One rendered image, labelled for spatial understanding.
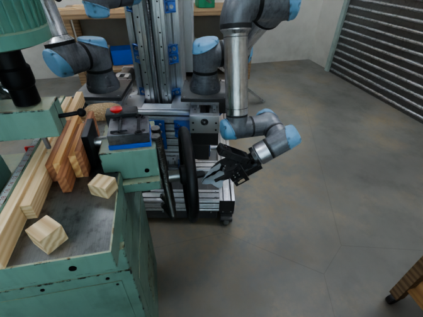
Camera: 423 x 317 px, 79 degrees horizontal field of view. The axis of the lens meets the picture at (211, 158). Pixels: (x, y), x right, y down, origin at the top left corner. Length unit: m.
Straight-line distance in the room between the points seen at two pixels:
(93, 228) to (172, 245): 1.06
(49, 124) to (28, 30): 0.19
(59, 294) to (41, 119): 0.44
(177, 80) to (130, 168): 0.85
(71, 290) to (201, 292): 0.80
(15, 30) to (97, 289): 0.60
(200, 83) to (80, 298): 0.93
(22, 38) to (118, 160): 0.30
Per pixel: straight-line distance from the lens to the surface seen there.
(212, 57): 1.21
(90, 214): 0.61
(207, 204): 1.53
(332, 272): 1.66
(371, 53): 3.91
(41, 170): 0.71
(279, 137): 0.87
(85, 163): 0.69
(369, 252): 1.83
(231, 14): 0.84
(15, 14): 0.59
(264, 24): 0.95
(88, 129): 0.70
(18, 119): 0.69
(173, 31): 1.40
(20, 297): 0.85
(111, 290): 0.81
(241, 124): 0.89
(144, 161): 0.67
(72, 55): 1.24
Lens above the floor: 1.33
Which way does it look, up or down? 38 degrees down
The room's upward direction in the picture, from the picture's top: 1 degrees clockwise
